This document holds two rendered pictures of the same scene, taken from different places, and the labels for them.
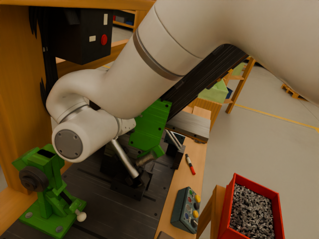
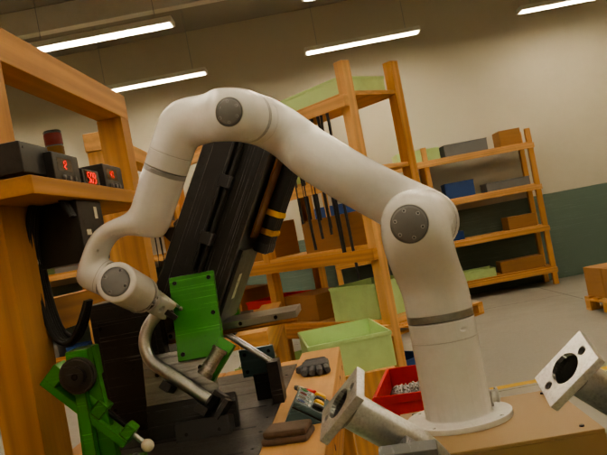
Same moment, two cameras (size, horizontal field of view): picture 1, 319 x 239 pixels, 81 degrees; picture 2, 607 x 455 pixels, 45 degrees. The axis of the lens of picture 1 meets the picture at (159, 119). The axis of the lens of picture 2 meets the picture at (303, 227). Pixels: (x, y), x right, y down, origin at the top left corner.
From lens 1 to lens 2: 1.29 m
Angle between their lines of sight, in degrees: 33
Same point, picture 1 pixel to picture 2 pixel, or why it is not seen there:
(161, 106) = (201, 282)
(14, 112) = (26, 329)
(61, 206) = (116, 431)
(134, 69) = (151, 182)
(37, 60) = (35, 272)
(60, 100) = (94, 256)
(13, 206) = not seen: outside the picture
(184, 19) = (166, 143)
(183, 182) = not seen: hidden behind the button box
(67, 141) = (113, 278)
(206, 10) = (174, 135)
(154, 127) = (205, 314)
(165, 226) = not seen: hidden behind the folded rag
